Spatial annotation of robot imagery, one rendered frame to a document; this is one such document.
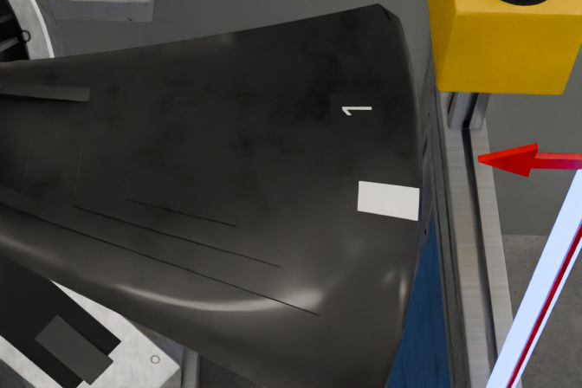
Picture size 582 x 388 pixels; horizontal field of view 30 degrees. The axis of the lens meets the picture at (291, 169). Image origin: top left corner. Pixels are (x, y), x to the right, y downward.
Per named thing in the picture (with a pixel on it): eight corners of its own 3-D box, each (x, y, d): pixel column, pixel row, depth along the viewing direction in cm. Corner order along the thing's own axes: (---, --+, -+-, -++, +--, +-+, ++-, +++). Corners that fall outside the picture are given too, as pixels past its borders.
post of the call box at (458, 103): (445, 104, 100) (468, 7, 90) (478, 105, 100) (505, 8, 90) (449, 129, 98) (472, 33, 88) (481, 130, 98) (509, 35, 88)
